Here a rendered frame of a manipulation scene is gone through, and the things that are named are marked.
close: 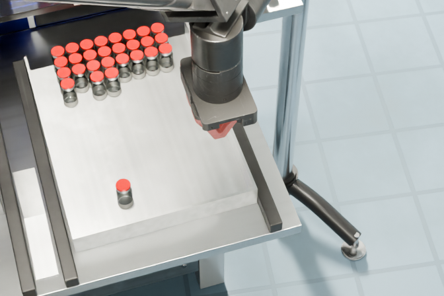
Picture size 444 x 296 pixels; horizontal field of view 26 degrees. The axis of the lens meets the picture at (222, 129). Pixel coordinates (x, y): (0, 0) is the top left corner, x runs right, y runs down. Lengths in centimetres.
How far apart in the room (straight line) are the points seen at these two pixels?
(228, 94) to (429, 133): 155
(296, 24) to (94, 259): 74
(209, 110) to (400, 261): 134
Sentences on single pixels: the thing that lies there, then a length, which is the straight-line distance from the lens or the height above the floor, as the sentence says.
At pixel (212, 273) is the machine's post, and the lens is 223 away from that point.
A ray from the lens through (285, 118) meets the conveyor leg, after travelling 209.
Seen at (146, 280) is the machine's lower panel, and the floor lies 11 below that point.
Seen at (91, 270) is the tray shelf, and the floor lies 88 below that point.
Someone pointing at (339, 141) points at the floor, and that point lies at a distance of 253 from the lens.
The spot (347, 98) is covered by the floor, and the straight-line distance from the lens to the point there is 263.
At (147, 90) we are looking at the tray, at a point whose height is 88.
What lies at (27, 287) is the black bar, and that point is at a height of 90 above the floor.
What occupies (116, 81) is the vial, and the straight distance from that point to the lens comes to 145.
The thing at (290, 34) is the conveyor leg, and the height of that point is 64.
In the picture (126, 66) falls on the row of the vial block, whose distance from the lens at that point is 147.
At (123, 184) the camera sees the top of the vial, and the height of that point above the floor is 93.
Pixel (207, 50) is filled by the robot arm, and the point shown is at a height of 126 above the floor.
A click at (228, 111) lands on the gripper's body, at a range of 108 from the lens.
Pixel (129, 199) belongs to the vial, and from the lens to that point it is 134.
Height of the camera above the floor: 202
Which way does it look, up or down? 53 degrees down
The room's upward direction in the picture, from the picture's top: straight up
